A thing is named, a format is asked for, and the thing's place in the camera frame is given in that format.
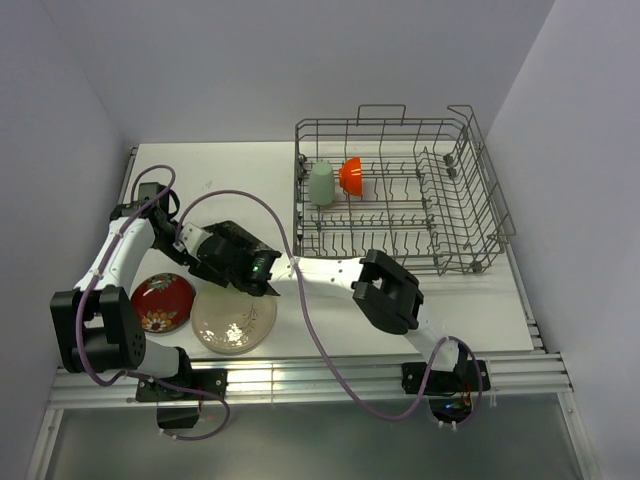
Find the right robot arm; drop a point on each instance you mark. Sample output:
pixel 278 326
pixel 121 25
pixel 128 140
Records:
pixel 387 294

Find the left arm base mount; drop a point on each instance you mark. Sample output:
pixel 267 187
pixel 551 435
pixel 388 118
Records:
pixel 180 401

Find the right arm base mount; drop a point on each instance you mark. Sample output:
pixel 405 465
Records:
pixel 451 394

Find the cream green round plate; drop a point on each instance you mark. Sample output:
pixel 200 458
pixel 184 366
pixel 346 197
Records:
pixel 229 322

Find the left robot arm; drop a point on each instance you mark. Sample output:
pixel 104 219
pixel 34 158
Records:
pixel 97 329

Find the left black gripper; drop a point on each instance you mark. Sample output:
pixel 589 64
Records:
pixel 181 259

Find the black square floral plate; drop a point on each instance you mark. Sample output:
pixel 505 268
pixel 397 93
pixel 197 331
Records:
pixel 264 257

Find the orange bowl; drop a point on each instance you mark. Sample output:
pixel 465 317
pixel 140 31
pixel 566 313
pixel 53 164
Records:
pixel 350 177

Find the green cup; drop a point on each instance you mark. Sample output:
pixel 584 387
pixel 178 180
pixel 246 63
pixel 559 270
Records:
pixel 321 187

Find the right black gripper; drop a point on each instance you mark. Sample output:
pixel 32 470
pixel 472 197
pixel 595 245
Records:
pixel 210 274

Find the red floral small plate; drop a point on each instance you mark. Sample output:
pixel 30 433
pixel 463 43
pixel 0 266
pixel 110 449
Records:
pixel 163 303

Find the grey wire dish rack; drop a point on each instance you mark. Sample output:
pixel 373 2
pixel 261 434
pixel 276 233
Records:
pixel 431 197

